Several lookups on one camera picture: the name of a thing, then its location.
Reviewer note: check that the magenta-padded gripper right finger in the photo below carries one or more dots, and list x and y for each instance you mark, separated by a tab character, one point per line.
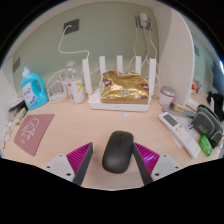
146	159

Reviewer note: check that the clear bottle white label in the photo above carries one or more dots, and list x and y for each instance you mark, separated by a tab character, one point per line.
75	86

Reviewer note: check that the flat printed booklet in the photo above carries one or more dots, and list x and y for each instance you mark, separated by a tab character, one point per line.
16	106

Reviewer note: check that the white router with antennas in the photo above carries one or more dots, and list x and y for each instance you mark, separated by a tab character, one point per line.
116	106

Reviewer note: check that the green packet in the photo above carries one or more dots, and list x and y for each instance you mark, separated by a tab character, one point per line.
205	145

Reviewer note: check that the black computer mouse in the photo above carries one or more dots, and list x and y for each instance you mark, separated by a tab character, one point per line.
117	151

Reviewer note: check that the small white round jar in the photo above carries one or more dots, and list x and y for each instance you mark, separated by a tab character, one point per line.
166	96

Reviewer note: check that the black bag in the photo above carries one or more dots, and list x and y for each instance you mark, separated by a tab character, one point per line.
217	101

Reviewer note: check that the grey zip pouch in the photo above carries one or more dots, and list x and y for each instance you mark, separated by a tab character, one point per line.
208	125

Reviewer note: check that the gold foil bag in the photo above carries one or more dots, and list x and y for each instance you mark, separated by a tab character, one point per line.
124	87

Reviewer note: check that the mauve mouse pad white drawing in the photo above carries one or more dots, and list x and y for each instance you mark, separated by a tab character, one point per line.
32	131

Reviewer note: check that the small tan wrapped bar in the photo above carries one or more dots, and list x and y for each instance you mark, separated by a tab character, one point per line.
177	108

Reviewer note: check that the white remote control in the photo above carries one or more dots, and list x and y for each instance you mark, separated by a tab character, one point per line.
181	135

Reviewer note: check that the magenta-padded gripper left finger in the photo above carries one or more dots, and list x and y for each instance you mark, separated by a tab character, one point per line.
78	159

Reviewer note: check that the white wall charger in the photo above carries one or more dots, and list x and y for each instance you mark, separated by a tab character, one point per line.
143	20

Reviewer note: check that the grey wall socket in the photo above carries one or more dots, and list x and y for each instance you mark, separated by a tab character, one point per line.
74	26

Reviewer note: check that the grey blank wall plate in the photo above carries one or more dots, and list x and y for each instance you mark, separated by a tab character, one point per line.
16	65

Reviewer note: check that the blue detergent bottle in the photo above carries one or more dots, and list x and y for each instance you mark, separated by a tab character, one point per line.
33	90

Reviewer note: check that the small tan box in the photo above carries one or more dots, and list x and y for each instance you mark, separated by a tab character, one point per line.
20	116

